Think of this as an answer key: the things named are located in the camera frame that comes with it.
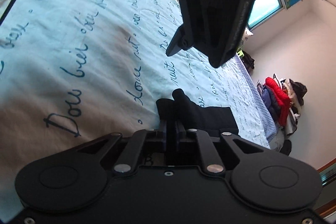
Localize blue striped blanket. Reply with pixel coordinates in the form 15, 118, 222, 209
234, 54, 277, 143

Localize black bag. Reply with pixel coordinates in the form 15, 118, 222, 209
241, 51, 255, 71

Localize white script-print bed cover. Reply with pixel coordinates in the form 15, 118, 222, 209
1, 0, 268, 221

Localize pile of clothes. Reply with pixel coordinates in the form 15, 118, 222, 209
256, 75, 307, 136

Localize floral pillow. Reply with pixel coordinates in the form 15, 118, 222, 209
239, 27, 253, 47

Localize black pants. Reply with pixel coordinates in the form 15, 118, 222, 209
156, 89, 239, 137

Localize window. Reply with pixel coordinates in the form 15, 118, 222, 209
247, 0, 282, 30

